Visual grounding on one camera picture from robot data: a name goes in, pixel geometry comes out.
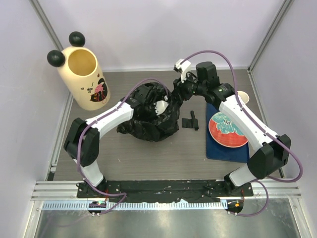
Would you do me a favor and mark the aluminium frame rail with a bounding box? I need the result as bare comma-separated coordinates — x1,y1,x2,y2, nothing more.
31,179,302,201

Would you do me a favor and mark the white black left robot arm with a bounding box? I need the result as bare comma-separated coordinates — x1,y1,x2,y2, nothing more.
64,83,169,198

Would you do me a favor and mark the pink ceramic mug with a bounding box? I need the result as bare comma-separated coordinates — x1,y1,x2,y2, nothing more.
237,91,250,104

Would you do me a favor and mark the dark blue tray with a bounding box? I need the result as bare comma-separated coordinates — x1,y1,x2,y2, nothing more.
206,103,250,163

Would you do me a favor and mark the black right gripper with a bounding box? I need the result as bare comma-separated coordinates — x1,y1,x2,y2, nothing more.
171,70,208,103

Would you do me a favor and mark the white slotted cable duct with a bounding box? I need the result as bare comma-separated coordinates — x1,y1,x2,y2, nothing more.
42,200,227,211

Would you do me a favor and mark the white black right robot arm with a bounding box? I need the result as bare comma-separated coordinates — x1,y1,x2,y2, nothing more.
172,60,291,196

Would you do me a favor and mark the red teal floral plate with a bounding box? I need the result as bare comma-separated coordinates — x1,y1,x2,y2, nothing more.
208,112,248,148

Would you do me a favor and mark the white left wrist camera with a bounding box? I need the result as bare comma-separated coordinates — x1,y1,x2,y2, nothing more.
154,95,169,116

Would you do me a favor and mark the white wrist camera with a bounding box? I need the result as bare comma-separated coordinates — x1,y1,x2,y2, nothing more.
154,95,169,116
173,59,191,83

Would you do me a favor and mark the black trash bag roll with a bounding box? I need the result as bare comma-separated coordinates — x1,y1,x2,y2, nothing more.
182,111,199,131

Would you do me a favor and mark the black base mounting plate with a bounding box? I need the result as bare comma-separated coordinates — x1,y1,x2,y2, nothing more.
76,178,254,204

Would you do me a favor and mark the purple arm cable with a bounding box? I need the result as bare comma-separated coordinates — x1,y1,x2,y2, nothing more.
76,78,169,215
184,50,304,217

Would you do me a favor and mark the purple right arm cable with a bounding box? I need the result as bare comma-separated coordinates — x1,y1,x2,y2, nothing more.
184,50,304,217

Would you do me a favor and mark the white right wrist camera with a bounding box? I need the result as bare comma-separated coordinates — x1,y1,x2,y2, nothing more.
173,59,191,83

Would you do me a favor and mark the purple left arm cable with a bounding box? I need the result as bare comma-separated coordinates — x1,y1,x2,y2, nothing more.
76,78,169,215

